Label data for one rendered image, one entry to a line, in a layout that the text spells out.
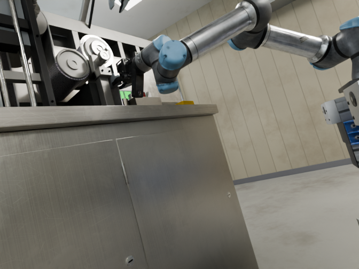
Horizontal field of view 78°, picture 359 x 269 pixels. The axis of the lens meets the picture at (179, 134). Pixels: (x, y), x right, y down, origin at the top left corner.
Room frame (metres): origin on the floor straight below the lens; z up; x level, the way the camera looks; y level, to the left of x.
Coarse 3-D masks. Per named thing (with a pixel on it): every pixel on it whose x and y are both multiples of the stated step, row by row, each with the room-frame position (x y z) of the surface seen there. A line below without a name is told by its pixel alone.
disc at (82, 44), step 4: (84, 36) 0.87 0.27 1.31; (88, 36) 0.88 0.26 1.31; (92, 36) 0.90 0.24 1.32; (96, 36) 0.91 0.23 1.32; (84, 40) 0.86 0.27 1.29; (80, 44) 0.85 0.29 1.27; (80, 48) 0.85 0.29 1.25; (84, 52) 0.85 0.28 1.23; (84, 56) 0.85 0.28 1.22; (88, 56) 0.86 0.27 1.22; (112, 56) 0.95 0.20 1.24; (88, 60) 0.86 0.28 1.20; (112, 60) 0.95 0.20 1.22; (104, 64) 0.91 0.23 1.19; (108, 64) 0.93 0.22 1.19
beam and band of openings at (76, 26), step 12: (48, 12) 1.10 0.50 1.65; (60, 24) 1.14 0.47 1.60; (72, 24) 1.19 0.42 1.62; (84, 24) 1.25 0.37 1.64; (60, 36) 1.21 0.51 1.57; (72, 36) 1.19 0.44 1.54; (108, 36) 1.37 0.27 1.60; (120, 36) 1.44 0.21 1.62; (132, 36) 1.53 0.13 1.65; (60, 48) 1.12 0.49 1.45; (72, 48) 1.21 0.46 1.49; (120, 48) 1.43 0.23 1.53; (132, 48) 1.55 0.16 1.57
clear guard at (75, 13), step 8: (40, 0) 1.07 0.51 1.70; (48, 0) 1.09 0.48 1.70; (56, 0) 1.11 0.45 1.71; (64, 0) 1.13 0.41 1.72; (72, 0) 1.16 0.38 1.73; (80, 0) 1.18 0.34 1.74; (40, 8) 1.09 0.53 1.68; (48, 8) 1.11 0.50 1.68; (56, 8) 1.14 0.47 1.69; (64, 8) 1.16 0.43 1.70; (72, 8) 1.19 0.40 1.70; (80, 8) 1.21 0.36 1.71; (64, 16) 1.19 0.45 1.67; (72, 16) 1.21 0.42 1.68; (80, 16) 1.24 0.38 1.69
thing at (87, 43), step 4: (88, 40) 0.87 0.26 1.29; (92, 40) 0.88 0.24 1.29; (96, 40) 0.89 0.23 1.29; (100, 40) 0.91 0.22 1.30; (84, 44) 0.86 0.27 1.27; (88, 44) 0.86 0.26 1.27; (104, 44) 0.92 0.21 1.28; (84, 48) 0.86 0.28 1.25; (88, 48) 0.86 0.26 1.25; (88, 52) 0.86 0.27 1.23; (108, 52) 0.93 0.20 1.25; (108, 60) 0.92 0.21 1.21; (88, 76) 0.99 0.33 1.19; (84, 80) 1.02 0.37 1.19; (80, 84) 1.05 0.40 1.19
